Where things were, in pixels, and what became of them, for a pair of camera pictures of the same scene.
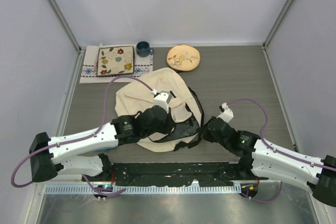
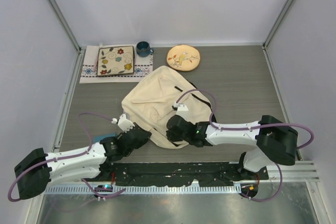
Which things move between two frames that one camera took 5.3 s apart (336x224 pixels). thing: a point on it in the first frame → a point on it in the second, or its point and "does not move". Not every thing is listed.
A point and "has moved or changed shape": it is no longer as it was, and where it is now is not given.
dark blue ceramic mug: [143, 49] does not move
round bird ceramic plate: [183, 57] does not move
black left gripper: [168, 126] → [144, 141]
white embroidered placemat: [88, 68] does not move
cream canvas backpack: [133, 97] has moved or changed shape
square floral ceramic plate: [115, 60] does not move
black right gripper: [204, 132] → [172, 137]
